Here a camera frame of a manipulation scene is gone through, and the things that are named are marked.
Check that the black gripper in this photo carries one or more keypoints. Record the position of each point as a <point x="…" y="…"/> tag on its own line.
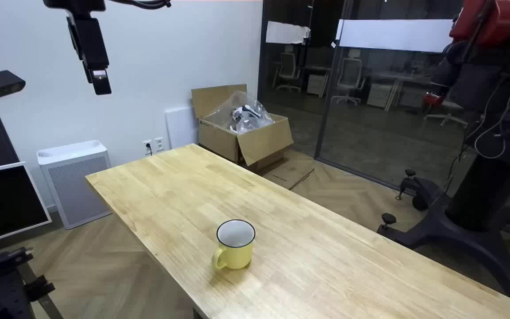
<point x="91" y="44"/>

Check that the yellow enamel cup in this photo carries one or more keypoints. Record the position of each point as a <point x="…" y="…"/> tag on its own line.
<point x="236" y="253"/>

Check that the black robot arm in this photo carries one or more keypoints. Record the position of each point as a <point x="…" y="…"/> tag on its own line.
<point x="75" y="5"/>

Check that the white leaning panel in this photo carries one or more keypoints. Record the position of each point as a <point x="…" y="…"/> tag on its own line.
<point x="181" y="127"/>

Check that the clear plastic bag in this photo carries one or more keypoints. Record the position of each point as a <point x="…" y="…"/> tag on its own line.
<point x="245" y="116"/>

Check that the black framed cabinet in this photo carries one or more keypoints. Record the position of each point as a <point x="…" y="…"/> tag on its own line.
<point x="1" y="205"/>

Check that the open cardboard box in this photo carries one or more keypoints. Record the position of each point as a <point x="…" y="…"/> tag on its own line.
<point x="254" y="141"/>

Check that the white office chair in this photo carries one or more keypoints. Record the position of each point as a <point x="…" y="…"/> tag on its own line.
<point x="349" y="79"/>
<point x="289" y="72"/>

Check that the flat cardboard sheet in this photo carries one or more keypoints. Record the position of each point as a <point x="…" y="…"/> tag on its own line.
<point x="289" y="171"/>

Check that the white frosted glass strip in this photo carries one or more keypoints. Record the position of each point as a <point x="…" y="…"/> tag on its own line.
<point x="394" y="35"/>

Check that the red seat office chair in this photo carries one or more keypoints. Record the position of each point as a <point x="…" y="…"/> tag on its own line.
<point x="443" y="109"/>

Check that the red robot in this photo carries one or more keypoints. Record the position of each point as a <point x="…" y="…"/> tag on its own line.
<point x="491" y="37"/>

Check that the white wall power outlet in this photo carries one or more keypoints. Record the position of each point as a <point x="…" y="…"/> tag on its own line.
<point x="153" y="145"/>

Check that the black glass wall frame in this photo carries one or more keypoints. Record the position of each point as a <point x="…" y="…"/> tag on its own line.
<point x="332" y="77"/>

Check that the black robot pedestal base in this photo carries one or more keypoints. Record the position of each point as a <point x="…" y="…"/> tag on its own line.
<point x="479" y="207"/>

